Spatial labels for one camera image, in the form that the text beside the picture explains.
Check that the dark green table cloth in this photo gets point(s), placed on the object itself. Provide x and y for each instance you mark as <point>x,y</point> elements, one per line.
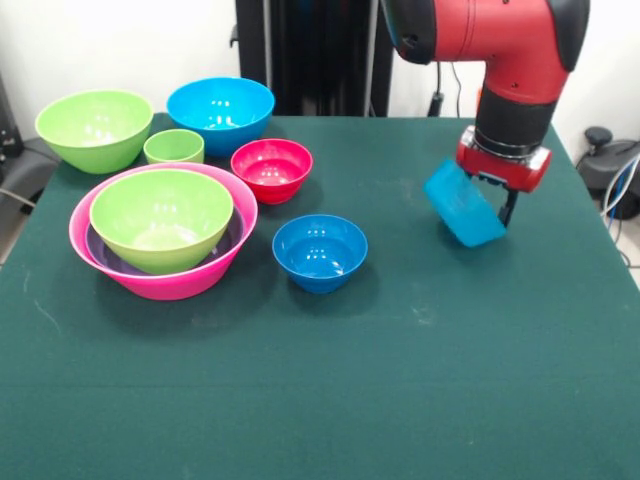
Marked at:
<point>320,375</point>

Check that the pink large bowl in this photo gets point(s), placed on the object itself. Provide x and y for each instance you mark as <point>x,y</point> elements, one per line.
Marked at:
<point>170,289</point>

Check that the lime green large bowl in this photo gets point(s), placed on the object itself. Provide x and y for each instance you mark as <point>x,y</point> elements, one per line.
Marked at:
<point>160,220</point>
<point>95,130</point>

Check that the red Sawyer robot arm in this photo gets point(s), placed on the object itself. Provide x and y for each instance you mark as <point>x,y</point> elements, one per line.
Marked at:
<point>500,35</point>

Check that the black stand base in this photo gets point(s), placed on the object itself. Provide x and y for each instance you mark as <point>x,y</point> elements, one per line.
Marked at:
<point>25,165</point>
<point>607,165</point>

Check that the turquoise bowl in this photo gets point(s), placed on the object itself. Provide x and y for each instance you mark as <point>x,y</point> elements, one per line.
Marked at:
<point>462,205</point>

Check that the blue large bowl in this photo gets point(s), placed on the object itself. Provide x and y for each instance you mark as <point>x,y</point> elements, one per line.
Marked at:
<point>220,115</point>

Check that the dark blue small bowl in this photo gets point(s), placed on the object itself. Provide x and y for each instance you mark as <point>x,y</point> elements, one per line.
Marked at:
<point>319,255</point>

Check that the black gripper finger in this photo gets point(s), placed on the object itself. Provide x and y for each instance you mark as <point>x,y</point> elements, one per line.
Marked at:
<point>508,210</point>

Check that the lime green small cup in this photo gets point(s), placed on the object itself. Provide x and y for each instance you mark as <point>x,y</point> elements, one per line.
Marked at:
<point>174,146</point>

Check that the red small bowl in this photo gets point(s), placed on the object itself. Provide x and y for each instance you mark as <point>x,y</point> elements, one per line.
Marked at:
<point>271,170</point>

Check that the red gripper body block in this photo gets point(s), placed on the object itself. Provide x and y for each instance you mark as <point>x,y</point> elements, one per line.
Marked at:
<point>505,172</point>

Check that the purple shallow bowl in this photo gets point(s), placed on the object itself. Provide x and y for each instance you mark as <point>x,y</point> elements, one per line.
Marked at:
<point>231,240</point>

